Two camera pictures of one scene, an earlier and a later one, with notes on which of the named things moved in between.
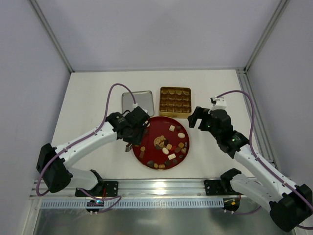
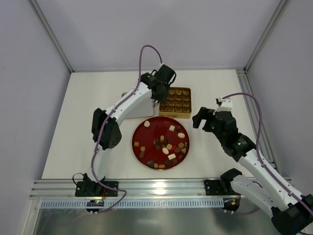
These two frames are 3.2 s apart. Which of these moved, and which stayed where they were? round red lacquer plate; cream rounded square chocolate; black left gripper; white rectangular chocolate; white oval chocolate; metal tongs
Moved: metal tongs; black left gripper
Stayed: white rectangular chocolate; white oval chocolate; cream rounded square chocolate; round red lacquer plate
